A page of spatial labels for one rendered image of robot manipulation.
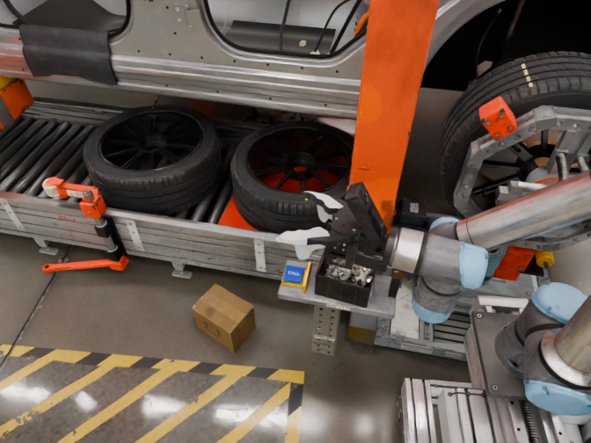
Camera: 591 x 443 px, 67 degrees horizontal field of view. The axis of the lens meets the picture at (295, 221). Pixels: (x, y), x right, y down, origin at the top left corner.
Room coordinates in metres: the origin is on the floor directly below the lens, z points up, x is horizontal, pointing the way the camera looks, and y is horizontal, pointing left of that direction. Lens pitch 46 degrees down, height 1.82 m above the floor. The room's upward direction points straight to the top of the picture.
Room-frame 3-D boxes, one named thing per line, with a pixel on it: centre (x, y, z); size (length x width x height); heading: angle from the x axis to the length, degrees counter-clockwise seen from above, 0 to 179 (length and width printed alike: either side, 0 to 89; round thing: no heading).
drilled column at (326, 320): (1.00, -0.13, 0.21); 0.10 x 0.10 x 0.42; 78
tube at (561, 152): (1.00, -0.70, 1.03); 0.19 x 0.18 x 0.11; 168
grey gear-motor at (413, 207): (1.42, -0.53, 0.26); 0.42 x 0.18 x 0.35; 168
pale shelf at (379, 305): (0.99, -0.16, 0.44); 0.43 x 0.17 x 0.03; 78
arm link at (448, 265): (0.49, -0.27, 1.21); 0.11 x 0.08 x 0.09; 70
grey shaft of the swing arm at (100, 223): (1.40, 0.88, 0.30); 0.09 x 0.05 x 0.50; 78
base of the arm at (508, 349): (0.52, -0.56, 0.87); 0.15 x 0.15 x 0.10
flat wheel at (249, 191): (1.69, -0.02, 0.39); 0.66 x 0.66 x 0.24
